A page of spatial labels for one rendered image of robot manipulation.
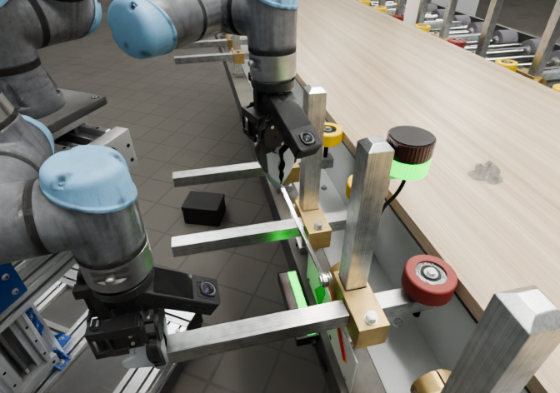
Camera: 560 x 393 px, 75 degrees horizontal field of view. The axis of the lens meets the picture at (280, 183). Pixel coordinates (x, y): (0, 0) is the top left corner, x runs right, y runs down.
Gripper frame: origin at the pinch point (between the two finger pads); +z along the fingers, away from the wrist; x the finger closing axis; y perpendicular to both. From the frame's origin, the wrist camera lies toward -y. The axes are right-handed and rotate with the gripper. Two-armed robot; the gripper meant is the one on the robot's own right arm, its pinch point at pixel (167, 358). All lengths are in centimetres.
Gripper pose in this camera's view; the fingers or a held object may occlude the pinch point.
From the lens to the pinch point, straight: 63.3
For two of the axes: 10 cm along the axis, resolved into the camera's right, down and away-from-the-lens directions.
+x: 2.2, 5.7, -7.9
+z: -0.2, 8.1, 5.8
